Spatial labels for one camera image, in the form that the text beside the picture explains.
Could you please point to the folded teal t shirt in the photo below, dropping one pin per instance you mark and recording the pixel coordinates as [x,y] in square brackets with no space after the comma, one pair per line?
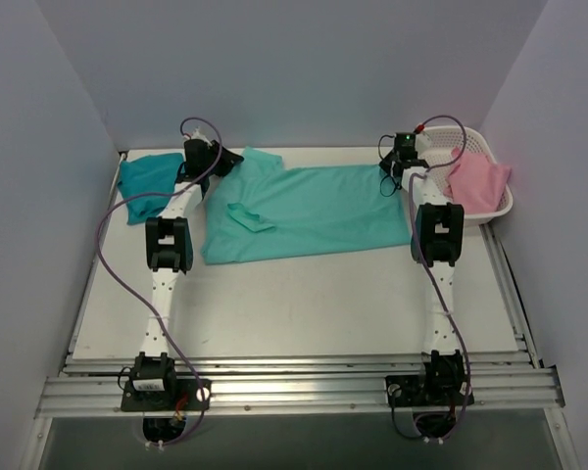
[148,181]

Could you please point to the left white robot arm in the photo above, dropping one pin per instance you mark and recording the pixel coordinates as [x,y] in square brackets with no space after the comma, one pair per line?
[169,255]

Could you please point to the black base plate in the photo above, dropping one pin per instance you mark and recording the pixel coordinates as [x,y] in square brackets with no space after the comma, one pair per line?
[420,390]
[153,395]

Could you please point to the aluminium rail frame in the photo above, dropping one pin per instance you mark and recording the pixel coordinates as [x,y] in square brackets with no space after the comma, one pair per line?
[326,413]

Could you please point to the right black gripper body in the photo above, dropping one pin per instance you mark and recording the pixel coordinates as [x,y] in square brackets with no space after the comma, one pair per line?
[394,164]

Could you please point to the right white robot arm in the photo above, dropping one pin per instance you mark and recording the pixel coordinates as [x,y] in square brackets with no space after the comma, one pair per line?
[436,245]

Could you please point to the pink t shirt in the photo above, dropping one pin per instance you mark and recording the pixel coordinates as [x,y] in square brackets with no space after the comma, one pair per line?
[476,183]

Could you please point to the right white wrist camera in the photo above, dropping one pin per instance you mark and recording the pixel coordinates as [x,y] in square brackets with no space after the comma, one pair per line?
[422,139]

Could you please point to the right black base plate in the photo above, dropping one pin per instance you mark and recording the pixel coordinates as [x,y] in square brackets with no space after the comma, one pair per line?
[420,390]

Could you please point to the white perforated plastic basket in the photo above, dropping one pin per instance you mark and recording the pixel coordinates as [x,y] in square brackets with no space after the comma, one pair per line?
[449,143]

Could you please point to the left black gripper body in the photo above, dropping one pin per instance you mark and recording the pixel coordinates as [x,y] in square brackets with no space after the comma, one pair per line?
[225,157]

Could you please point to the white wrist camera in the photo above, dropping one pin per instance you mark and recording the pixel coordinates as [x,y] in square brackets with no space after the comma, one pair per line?
[197,135]
[422,139]

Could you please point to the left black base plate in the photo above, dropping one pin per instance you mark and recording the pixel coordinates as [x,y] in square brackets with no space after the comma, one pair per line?
[153,395]

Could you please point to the mint green t shirt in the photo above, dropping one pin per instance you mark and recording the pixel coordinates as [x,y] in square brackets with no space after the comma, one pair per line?
[263,210]

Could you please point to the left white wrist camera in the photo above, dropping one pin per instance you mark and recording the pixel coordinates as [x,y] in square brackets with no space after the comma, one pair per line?
[197,135]

